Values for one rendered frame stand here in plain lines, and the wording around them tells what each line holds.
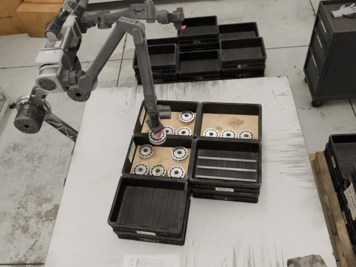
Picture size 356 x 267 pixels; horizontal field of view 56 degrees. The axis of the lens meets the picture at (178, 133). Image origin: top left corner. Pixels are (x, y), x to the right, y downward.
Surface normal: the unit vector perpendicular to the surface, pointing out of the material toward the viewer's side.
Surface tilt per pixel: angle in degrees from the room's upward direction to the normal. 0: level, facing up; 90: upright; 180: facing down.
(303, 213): 0
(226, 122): 0
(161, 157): 0
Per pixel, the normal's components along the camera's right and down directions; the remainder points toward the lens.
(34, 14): -0.22, 0.76
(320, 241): -0.11, -0.61
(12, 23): 0.03, 0.79
